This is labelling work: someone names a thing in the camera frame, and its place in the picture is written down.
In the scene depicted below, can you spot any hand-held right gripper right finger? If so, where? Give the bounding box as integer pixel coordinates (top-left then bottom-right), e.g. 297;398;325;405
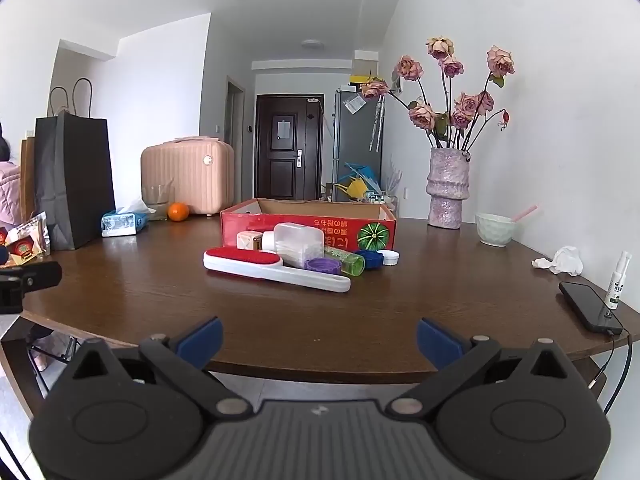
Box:
387;317;580;419

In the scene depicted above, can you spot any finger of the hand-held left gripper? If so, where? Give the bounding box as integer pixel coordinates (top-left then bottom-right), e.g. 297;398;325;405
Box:
0;260;63;315

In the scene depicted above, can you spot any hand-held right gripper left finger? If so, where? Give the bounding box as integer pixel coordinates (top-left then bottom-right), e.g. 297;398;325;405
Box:
64;316;254;421

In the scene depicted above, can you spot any white and red lint brush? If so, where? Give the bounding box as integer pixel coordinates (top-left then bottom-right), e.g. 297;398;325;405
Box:
203;247;352;294

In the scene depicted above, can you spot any blue round container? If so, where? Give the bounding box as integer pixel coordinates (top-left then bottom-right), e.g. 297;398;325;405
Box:
355;249;383;271

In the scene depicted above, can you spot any green plastic bottle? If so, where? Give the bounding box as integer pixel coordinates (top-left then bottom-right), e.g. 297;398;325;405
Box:
324;246;366;277

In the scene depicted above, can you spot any white rectangular bottle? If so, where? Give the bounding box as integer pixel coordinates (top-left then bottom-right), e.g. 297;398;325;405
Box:
272;222;326;270

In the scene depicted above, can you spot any purple round container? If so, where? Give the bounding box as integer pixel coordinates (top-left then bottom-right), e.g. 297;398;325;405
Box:
306;256;341;275

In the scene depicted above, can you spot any red cardboard box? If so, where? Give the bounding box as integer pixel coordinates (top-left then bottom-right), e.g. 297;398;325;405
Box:
220;198;399;261

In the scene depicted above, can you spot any red and gold snack packet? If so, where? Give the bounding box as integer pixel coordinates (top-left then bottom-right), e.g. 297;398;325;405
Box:
0;211;51;266

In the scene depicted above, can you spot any blue tissue pack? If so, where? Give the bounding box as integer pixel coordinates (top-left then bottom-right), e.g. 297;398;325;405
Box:
101;198;157;238

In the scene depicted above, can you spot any black paper bag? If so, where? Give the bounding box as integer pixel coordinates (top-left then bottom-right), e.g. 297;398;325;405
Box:
34;78;117;251

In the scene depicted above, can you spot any pale green bowl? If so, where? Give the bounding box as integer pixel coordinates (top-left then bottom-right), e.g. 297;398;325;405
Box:
475;212;518;247

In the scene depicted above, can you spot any clear glass cup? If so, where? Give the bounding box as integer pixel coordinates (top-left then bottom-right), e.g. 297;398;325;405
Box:
142;185;174;221

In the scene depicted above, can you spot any crumpled white tissue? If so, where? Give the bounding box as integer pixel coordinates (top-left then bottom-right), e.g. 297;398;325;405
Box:
531;245;585;276

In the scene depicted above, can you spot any black smartphone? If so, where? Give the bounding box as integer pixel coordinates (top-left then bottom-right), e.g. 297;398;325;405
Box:
558;281;624;335

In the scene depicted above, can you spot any pink ceramic vase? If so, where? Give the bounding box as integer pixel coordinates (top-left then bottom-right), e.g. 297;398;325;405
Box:
426;147;472;230

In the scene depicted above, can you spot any pink suitcase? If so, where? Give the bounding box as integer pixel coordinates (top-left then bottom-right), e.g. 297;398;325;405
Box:
140;136;236;217

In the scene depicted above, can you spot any yellow watering can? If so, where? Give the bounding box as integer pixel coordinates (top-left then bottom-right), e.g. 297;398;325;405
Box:
333;178;371;202

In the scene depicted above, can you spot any white spray bottle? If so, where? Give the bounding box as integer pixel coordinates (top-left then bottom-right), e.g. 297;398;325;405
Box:
603;251;632;310

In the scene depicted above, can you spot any blue plastic toy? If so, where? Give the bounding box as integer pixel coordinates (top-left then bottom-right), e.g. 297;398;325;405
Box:
344;161;384;186

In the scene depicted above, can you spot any dark brown entrance door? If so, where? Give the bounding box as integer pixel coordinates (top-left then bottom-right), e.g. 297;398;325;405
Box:
255;94;324;201

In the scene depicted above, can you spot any grey refrigerator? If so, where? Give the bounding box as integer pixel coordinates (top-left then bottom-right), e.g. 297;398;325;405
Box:
332;87;384;187

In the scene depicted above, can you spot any grey interior door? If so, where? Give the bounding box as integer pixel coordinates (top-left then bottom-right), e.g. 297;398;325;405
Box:
225;75;246;147

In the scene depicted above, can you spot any dried pink rose bouquet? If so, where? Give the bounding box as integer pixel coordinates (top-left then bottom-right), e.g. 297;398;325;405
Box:
360;36;516;154

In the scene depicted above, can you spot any wire storage rack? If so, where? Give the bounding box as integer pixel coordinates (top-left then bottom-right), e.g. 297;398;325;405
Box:
367;189;401;212

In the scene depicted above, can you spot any black charging cable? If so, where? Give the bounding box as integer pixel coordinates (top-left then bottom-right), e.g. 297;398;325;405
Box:
589;327;634;414

